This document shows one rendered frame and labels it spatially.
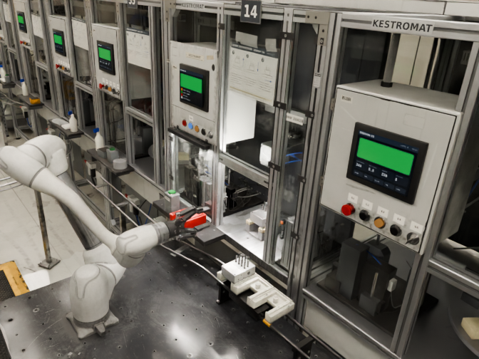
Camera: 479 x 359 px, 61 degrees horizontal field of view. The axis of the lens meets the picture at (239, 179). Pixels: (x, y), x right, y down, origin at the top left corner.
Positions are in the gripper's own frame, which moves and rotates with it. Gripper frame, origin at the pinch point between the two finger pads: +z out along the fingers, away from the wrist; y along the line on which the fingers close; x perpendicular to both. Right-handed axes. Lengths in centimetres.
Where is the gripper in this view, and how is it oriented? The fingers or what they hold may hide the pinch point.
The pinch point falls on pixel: (204, 218)
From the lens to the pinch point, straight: 190.2
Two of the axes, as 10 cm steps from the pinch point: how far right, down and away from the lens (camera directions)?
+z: 7.7, -2.2, 6.0
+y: 0.5, -9.1, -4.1
